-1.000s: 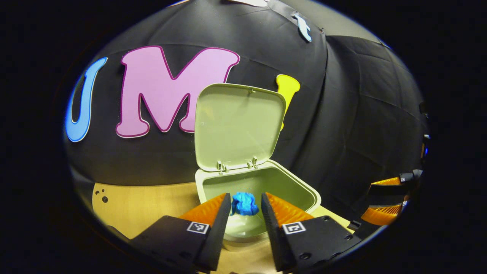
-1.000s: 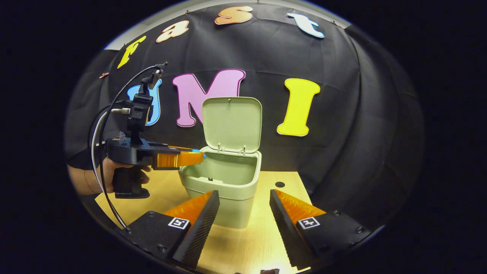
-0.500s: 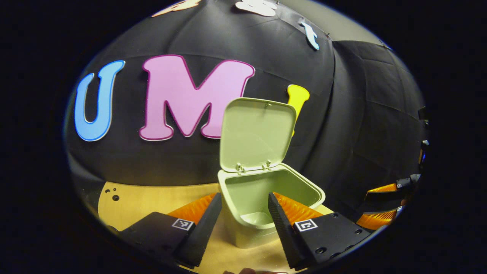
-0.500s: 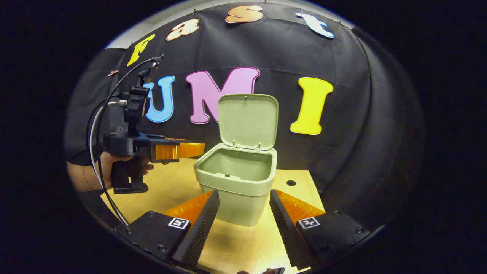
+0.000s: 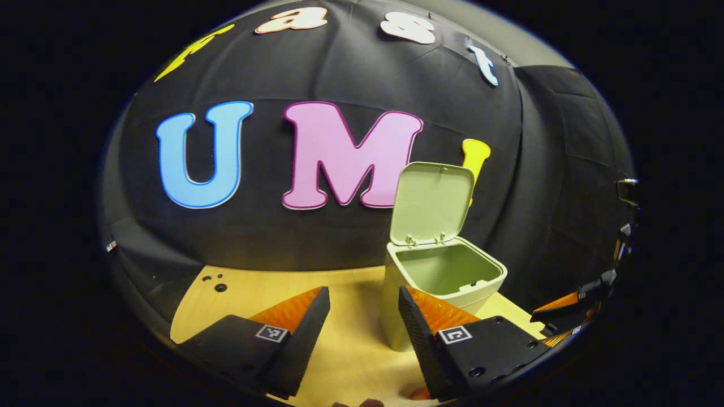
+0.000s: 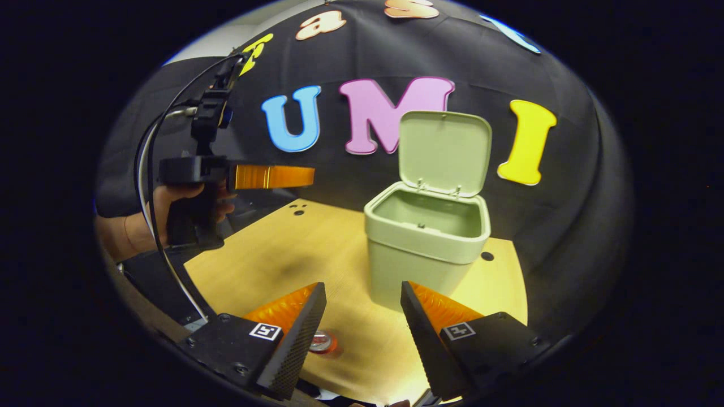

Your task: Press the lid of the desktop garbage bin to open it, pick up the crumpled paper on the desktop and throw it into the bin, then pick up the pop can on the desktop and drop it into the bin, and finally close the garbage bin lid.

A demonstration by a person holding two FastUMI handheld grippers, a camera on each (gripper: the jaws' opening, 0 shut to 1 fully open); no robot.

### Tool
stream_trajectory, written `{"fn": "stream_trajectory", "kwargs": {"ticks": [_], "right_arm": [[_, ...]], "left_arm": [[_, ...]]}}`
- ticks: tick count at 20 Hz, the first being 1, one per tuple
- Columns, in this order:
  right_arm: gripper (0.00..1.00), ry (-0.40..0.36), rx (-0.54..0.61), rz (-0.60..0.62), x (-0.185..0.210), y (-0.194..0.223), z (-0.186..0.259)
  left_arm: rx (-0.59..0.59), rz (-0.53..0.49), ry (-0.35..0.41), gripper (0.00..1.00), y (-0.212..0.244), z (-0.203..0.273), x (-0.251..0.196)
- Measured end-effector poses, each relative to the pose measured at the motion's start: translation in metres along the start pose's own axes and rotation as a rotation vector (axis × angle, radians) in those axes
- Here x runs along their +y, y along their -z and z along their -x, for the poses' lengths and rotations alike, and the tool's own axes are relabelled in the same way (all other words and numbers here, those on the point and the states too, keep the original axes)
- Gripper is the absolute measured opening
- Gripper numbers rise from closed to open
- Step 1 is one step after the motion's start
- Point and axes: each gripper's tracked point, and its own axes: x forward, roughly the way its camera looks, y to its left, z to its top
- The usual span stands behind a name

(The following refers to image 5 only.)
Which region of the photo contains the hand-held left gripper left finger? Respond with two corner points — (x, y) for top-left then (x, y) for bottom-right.
(175, 286), (331, 399)

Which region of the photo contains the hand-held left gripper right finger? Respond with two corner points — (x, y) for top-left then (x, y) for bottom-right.
(398, 285), (552, 402)

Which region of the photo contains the green desktop garbage bin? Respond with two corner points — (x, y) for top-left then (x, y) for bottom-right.
(380, 161), (508, 352)

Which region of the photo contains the wooden desktop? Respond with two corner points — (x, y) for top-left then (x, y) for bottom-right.
(170, 265), (546, 407)

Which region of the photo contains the black backdrop cloth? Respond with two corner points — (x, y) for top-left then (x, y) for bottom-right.
(96, 0), (637, 340)

